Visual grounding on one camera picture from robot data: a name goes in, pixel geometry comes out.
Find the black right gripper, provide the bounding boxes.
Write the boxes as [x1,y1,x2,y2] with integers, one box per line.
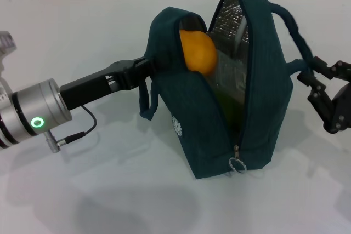
[297,56,351,135]

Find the dark teal insulated lunch bag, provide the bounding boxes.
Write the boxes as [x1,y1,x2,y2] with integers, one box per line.
[139,0,315,180]

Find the orange yellow pear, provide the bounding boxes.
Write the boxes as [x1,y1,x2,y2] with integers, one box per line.
[179,28,218,76]

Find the green cucumber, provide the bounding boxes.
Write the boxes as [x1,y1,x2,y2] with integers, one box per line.
[213,88,245,138]

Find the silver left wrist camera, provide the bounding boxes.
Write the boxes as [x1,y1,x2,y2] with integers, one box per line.
[0,31,18,59]

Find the left gripper cable with plug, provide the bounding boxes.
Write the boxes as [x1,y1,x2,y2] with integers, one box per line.
[45,104,98,155]

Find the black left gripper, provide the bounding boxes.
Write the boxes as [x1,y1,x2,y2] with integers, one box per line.
[59,56,158,111]

